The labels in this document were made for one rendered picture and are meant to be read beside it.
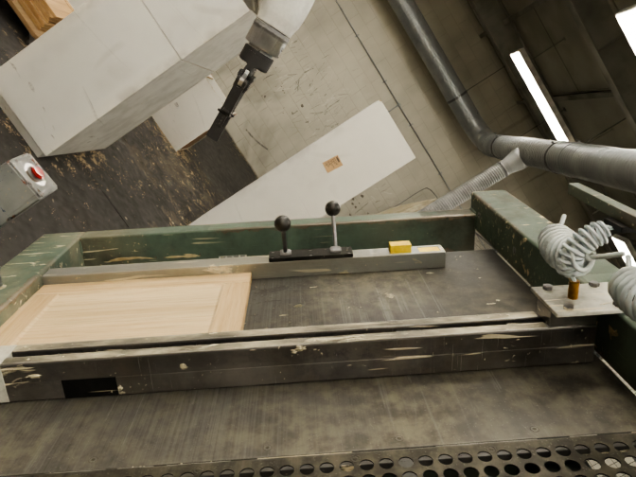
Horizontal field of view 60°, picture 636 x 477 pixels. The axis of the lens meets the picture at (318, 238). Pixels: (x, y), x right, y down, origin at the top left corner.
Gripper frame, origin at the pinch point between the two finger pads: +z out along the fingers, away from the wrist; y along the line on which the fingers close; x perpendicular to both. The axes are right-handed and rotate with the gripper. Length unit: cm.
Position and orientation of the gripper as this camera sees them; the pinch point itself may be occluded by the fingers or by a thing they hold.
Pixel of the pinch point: (219, 126)
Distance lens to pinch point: 137.2
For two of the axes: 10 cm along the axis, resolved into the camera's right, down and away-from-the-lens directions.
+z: -5.3, 8.1, 2.6
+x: -8.5, -5.0, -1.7
